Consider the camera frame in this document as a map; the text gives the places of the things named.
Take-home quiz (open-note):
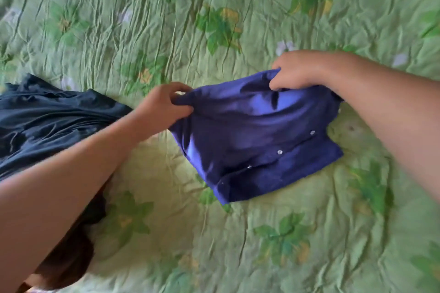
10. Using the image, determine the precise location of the person's left hand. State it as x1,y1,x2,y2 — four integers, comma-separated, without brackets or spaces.
135,81,194,139

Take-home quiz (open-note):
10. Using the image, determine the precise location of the person's right hand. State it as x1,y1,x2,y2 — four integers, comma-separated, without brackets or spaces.
269,50,331,92

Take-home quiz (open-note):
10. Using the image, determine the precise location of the blue shirt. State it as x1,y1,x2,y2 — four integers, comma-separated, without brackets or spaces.
168,68,345,206

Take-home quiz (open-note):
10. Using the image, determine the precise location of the dark navy clothes pile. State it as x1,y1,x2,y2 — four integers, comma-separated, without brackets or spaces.
0,73,134,182

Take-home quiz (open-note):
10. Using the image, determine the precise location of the brown fleece garment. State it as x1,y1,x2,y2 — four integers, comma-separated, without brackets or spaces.
15,179,108,293

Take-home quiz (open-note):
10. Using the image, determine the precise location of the person's right forearm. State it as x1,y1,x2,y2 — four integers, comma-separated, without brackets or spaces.
322,51,440,205

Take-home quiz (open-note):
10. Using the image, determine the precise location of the person's left forearm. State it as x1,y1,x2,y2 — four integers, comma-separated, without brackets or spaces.
0,112,149,293

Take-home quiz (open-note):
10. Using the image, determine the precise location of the green floral bedsheet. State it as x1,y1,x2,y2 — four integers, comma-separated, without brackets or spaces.
0,0,440,293

